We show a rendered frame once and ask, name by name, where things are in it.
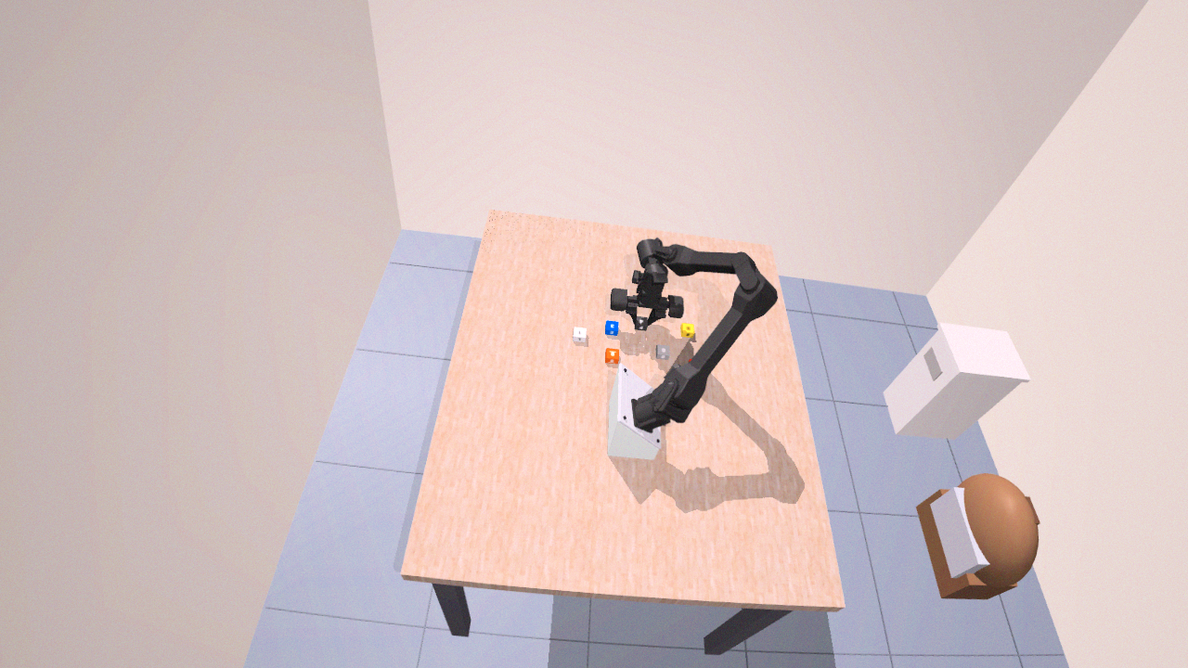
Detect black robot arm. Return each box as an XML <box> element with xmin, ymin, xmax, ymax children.
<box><xmin>631</xmin><ymin>238</ymin><xmax>778</xmax><ymax>433</ymax></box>

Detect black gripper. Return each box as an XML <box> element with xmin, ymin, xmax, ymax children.
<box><xmin>609</xmin><ymin>284</ymin><xmax>685</xmax><ymax>326</ymax></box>

